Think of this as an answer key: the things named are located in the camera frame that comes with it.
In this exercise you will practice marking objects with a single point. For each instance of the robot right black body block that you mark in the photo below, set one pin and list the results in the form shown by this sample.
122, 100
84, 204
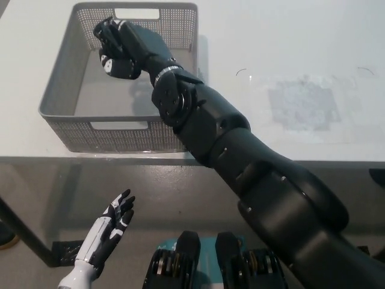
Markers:
237, 265

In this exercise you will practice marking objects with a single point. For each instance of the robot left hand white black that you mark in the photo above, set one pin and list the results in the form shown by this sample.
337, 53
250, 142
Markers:
112, 222

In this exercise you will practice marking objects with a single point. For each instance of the grey perforated plastic basket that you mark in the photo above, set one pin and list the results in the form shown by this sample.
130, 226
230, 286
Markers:
90, 90

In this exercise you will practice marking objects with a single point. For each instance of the robot left black body block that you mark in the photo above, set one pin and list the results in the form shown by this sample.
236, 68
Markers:
177, 262

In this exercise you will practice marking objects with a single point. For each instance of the dark object at table edge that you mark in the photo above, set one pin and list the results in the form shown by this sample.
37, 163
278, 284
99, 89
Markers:
378, 179

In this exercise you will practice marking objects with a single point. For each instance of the robot black body block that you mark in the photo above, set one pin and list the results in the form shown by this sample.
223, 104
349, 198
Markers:
177, 262
237, 265

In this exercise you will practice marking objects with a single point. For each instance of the black table leg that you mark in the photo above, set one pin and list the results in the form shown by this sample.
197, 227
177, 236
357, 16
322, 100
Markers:
27, 231

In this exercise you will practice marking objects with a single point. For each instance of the teal robot body top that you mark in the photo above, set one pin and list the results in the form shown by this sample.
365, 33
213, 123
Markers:
207, 265

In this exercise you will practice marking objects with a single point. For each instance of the robot right hand black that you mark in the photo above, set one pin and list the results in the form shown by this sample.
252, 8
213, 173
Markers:
141, 45

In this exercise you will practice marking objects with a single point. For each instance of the dark shoe with tan sole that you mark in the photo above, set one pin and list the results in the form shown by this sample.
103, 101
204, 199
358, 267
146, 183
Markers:
6, 238

